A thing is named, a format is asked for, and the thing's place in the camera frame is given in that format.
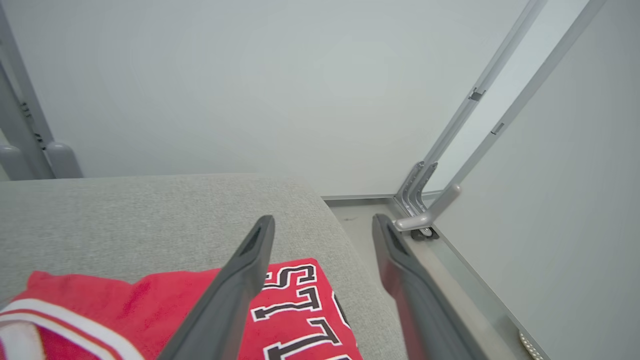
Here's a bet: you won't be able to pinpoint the white ribbed object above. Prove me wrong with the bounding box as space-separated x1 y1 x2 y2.
519 331 546 360

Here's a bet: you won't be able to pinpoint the grey partition leg with foot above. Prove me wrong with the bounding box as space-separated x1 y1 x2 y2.
394 0 608 232

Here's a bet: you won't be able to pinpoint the grey partition post with brackets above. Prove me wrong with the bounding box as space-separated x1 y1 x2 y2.
394 0 548 217

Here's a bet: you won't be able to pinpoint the small black caster wheel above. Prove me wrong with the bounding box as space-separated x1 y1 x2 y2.
411 226 441 242

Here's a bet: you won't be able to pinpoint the grey panel base strip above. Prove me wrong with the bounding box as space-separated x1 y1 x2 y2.
400 232 551 360

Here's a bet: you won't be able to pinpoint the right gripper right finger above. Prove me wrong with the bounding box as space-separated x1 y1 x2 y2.
372 213 482 360

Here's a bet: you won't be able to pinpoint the grey wall base rail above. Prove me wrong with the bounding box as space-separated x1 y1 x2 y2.
321 192 401 202

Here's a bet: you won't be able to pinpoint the red shorts with white stripes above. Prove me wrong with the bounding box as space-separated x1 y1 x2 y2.
0 257 365 360

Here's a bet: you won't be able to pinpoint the grey partition post, rounded feet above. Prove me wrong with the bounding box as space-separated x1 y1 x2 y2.
0 0 84 182

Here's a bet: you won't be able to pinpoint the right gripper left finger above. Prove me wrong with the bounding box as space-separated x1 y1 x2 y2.
156 215 276 360

